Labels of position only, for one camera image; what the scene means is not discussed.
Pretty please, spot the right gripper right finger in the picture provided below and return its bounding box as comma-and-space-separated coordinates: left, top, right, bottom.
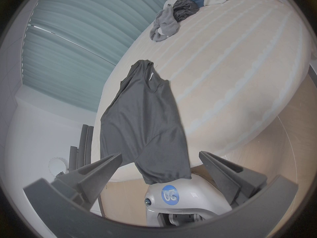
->
199, 151, 268, 210

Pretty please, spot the blue-green curtain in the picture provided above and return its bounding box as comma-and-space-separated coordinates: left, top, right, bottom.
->
21, 25, 117, 112
28, 0, 171, 66

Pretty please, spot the black chest of drawers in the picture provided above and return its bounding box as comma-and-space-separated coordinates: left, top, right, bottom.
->
68, 124, 94, 170

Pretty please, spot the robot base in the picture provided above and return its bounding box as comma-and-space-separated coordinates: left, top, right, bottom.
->
144, 174, 233, 227

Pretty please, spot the bed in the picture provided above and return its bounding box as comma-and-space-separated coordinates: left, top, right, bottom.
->
90, 0, 311, 183

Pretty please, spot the grey garment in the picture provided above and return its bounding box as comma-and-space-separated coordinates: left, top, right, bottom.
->
149, 6, 180, 42

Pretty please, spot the black T-shirt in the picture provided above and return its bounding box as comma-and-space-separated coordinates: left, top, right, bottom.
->
100, 60, 192, 185

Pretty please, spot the black shiny garment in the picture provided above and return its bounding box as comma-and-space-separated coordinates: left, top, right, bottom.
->
173, 0, 200, 22

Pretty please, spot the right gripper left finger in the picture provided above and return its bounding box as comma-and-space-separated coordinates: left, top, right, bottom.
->
53, 153, 123, 204

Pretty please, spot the white round mirror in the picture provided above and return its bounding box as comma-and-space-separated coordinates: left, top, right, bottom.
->
48, 157, 67, 178

